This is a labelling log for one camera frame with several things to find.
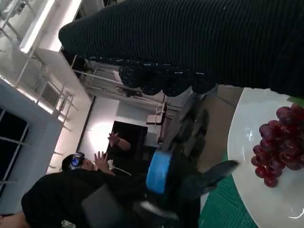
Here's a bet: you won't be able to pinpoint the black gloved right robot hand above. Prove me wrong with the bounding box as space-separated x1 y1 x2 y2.
58 0 304 100

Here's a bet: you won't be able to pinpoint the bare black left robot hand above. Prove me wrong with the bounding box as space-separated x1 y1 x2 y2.
142 92 241 208

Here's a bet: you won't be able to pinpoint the purple toy grapes with leaf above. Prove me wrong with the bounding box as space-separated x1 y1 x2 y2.
251 96 304 188

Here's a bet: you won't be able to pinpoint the white plate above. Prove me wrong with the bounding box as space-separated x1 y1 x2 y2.
227 87 304 228

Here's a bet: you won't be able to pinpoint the black monitor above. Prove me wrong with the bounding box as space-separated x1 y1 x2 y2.
106 120 148 164

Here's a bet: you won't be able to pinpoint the green cutting mat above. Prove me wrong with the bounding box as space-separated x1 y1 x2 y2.
198 173 260 228

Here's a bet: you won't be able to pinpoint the blue headset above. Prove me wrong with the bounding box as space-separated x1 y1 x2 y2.
70 153 86 167

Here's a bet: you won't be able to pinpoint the person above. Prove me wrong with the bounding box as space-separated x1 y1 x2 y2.
21 132 148 228

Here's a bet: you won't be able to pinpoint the white metal rack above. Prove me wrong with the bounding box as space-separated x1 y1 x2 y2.
16 45 79 132

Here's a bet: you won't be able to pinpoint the dark window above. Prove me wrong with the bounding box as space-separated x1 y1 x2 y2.
0 108 29 189

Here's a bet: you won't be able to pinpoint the metal frame chair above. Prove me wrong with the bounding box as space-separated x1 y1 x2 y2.
146 104 168 143

